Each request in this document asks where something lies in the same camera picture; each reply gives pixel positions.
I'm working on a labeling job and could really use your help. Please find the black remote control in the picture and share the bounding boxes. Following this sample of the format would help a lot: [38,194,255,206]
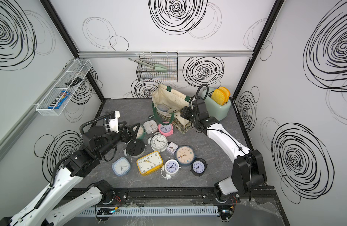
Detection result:
[65,77,83,87]

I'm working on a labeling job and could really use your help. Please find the white twin bell clock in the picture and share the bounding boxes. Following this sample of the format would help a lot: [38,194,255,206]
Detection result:
[148,132,168,153]

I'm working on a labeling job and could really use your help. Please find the black wire basket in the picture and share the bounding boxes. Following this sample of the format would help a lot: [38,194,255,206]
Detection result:
[134,51,179,82]

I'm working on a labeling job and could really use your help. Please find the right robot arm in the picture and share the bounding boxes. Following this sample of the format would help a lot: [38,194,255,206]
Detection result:
[180,96,267,202]

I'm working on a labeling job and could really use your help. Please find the black round alarm clock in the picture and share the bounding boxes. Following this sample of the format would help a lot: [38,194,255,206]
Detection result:
[190,158,207,177]

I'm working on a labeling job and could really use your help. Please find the green round alarm clock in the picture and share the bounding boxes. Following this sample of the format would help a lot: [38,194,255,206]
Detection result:
[133,125,146,139]

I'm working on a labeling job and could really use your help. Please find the lavender white bell clock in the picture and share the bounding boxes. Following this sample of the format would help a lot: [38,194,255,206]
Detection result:
[161,159,180,180]

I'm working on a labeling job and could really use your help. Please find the clock lying face down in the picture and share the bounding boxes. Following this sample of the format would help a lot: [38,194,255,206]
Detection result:
[124,139,145,158]

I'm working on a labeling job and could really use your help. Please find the yellow toast slice front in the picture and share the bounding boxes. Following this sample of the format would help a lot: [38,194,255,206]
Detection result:
[211,89,225,105]

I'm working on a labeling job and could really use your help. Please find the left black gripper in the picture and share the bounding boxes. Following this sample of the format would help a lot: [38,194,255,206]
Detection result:
[97,121,140,160]

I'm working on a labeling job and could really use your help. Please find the white wire wall shelf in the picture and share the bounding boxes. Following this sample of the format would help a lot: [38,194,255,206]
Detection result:
[36,58,92,116]

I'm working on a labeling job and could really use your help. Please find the cream canvas tote bag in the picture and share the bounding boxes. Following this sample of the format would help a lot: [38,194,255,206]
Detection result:
[151,84,191,134]

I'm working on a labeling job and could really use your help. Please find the blue beige round clock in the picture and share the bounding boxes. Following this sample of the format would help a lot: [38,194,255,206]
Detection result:
[175,146,196,167]

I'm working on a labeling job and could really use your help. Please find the blue candy packet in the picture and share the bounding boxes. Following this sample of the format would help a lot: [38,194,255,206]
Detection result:
[48,90,70,109]

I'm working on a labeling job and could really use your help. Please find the pale blue square clock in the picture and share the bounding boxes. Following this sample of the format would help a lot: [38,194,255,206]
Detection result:
[112,157,131,176]

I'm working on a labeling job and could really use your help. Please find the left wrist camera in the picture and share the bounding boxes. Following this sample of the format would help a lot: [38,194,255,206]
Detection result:
[105,111,120,133]

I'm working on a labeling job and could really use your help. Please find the pink round alarm clock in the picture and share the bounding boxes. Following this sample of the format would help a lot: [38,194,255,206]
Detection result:
[158,123,174,137]

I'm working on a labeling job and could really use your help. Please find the green kitchen tongs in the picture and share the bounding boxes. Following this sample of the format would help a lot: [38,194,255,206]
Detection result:
[128,58,168,72]

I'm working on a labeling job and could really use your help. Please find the yellow toast slice back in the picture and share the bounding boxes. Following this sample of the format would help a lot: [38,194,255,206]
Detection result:
[218,87,230,103]

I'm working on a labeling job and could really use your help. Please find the small white square clock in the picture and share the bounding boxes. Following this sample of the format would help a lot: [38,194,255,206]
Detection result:
[166,142,179,155]

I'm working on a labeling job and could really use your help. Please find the light blue square clock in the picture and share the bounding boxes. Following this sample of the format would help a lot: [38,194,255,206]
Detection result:
[156,104,170,112]

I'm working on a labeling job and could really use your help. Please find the yellow toast slice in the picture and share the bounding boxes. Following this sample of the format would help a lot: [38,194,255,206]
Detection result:
[211,89,225,105]
[218,87,230,103]

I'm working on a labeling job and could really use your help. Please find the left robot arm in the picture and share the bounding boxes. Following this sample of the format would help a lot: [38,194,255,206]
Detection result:
[0,121,140,226]

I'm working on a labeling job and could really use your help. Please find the mint green toaster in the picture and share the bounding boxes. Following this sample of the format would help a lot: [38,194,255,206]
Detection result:
[204,88,231,121]

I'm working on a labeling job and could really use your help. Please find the white cable duct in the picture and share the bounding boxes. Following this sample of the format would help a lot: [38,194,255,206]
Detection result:
[78,206,219,217]

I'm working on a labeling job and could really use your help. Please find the yellow rectangular alarm clock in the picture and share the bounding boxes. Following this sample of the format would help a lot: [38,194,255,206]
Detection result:
[136,151,164,176]

